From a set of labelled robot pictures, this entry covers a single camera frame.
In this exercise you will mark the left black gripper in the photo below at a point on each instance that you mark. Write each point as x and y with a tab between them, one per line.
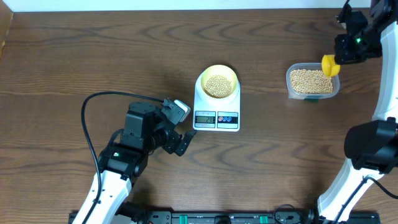
170	145

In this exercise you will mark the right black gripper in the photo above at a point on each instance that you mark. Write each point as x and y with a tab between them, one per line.
344	55

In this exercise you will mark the yellow measuring scoop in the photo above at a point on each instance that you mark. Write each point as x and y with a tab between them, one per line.
329	67

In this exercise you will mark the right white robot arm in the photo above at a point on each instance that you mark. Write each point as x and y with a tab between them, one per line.
370	148

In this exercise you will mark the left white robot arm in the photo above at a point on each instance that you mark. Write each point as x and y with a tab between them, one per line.
147	128

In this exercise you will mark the white digital kitchen scale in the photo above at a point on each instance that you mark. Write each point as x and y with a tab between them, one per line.
217	114

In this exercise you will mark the soybeans in bowl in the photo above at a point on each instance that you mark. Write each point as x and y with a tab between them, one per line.
218	86

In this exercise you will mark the yellow plastic bowl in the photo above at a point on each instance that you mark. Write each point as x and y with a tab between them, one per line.
219	70

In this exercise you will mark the clear container of soybeans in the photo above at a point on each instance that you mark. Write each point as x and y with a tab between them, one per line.
306	81

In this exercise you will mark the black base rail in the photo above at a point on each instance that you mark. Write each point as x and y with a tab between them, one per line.
212	218

